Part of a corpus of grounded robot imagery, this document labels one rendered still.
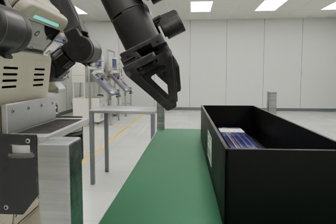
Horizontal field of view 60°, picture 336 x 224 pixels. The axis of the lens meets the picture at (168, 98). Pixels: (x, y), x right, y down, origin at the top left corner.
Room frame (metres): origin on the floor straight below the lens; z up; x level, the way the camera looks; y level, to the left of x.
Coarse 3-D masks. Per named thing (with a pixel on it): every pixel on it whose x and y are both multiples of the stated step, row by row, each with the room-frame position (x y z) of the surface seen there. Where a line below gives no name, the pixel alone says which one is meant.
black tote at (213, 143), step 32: (256, 128) 0.88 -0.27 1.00; (288, 128) 0.61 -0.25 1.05; (224, 160) 0.38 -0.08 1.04; (256, 160) 0.37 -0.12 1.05; (288, 160) 0.37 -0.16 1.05; (320, 160) 0.37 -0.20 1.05; (224, 192) 0.38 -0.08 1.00; (256, 192) 0.37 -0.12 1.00; (288, 192) 0.37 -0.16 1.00; (320, 192) 0.37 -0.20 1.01
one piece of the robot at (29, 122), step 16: (16, 112) 0.61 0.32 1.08; (32, 112) 0.67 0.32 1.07; (48, 112) 0.75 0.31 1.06; (16, 128) 0.61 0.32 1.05; (32, 128) 0.65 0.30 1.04; (48, 128) 0.65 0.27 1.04; (64, 128) 0.64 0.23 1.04; (80, 128) 0.78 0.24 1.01; (0, 144) 0.55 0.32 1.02; (16, 144) 0.55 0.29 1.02; (32, 144) 0.55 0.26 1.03; (0, 160) 0.56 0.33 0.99; (16, 160) 0.55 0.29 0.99; (32, 160) 0.55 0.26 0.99; (0, 176) 0.56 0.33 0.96; (16, 176) 0.55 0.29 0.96; (32, 176) 0.55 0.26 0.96; (0, 192) 0.56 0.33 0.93; (16, 192) 0.55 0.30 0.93; (32, 192) 0.55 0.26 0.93; (0, 208) 0.56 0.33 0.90; (16, 208) 0.55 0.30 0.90
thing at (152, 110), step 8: (96, 112) 3.01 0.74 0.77; (104, 112) 2.99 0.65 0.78; (112, 112) 2.98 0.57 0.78; (120, 112) 2.96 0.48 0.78; (128, 112) 2.95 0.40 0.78; (136, 112) 2.93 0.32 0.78; (144, 112) 2.92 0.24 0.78; (152, 112) 2.91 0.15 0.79; (104, 120) 3.42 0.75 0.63; (152, 120) 2.91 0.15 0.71; (104, 128) 3.42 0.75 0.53; (152, 128) 2.91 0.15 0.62; (104, 136) 3.42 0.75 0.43; (152, 136) 2.91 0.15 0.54; (104, 144) 3.42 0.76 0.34; (104, 152) 3.42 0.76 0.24
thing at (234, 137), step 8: (224, 128) 0.88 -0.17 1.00; (232, 128) 0.88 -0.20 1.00; (240, 128) 0.88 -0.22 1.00; (224, 136) 0.77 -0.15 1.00; (232, 136) 0.77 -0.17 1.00; (240, 136) 0.77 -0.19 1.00; (248, 136) 0.77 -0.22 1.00; (232, 144) 0.68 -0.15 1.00; (240, 144) 0.68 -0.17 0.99; (248, 144) 0.68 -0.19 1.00; (256, 144) 0.68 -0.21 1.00
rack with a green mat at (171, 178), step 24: (48, 144) 0.25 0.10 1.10; (72, 144) 0.25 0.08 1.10; (168, 144) 0.87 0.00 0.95; (192, 144) 0.87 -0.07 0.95; (48, 168) 0.25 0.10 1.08; (72, 168) 0.25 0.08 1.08; (144, 168) 0.64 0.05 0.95; (168, 168) 0.64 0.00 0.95; (192, 168) 0.64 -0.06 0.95; (48, 192) 0.25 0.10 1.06; (72, 192) 0.25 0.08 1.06; (120, 192) 0.50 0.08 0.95; (144, 192) 0.50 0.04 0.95; (168, 192) 0.50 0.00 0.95; (192, 192) 0.50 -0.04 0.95; (48, 216) 0.25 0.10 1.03; (72, 216) 0.25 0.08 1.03; (120, 216) 0.42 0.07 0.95; (144, 216) 0.42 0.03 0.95; (168, 216) 0.42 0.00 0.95; (192, 216) 0.42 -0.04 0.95; (216, 216) 0.42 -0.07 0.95
